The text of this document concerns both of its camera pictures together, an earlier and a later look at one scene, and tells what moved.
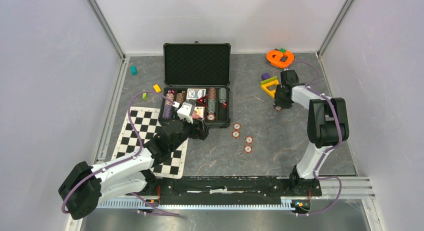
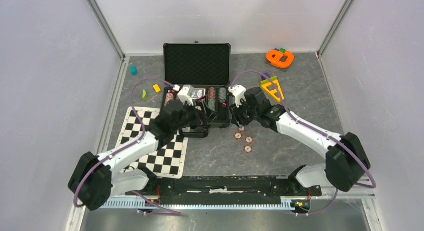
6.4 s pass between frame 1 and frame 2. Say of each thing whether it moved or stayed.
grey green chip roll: stayed
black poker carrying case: stayed
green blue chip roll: stayed
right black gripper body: moved
